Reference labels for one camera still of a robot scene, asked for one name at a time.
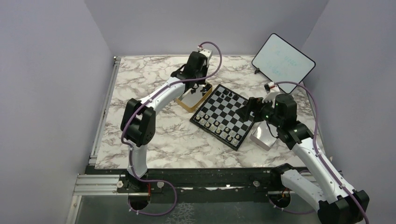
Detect silver metal tin lid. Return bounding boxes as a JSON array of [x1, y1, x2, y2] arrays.
[[249, 121, 277, 151]]

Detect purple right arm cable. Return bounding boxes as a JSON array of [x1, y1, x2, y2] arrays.
[[269, 81, 369, 224]]

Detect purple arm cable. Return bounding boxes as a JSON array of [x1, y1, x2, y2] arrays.
[[120, 41, 223, 217], [269, 81, 369, 224]]

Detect aluminium frame rail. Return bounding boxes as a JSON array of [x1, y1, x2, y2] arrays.
[[88, 56, 122, 166]]

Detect yellow metal tin box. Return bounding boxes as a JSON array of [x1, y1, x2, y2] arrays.
[[176, 82, 213, 112]]

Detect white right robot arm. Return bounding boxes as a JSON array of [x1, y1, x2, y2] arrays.
[[236, 94, 369, 224]]

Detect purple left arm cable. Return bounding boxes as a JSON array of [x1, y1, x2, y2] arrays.
[[120, 41, 223, 217]]

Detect pile of black chess pieces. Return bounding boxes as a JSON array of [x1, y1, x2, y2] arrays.
[[190, 84, 212, 96]]

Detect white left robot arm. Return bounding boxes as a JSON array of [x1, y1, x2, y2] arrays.
[[120, 49, 212, 192]]

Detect black and white chessboard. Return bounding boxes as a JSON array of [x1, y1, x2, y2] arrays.
[[190, 84, 254, 151]]

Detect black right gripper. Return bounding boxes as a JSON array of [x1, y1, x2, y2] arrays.
[[236, 95, 283, 127]]

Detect small whiteboard on stand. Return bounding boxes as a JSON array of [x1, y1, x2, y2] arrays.
[[252, 33, 316, 83]]

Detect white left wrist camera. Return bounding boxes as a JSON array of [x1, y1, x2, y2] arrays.
[[197, 46, 212, 63]]

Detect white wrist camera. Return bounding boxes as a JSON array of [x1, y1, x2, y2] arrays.
[[263, 82, 280, 103], [197, 46, 212, 63]]

